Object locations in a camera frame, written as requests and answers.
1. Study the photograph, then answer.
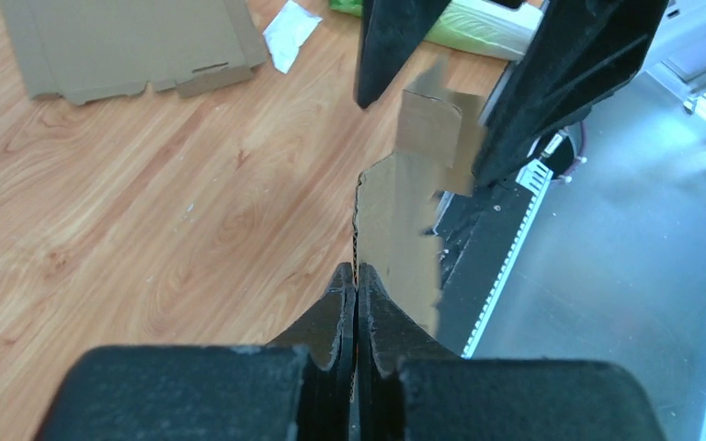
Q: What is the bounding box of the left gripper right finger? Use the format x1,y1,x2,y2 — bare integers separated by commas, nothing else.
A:
358,264,665,440

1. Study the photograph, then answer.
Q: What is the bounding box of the small white plastic packet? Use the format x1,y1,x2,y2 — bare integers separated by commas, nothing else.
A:
263,1,323,74

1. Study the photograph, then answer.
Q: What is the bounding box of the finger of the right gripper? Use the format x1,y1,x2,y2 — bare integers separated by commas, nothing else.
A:
355,0,450,109
473,0,667,186

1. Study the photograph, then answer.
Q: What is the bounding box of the green napa cabbage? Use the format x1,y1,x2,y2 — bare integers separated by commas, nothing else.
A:
330,0,543,61

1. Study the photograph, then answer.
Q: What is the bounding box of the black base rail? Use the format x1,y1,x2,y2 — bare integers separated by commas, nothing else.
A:
433,160,553,358

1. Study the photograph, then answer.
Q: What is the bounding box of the cardboard box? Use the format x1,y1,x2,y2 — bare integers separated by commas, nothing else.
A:
0,1,268,106
354,57,486,335

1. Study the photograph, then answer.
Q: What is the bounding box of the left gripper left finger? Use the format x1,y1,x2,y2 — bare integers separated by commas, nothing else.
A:
36,263,355,440

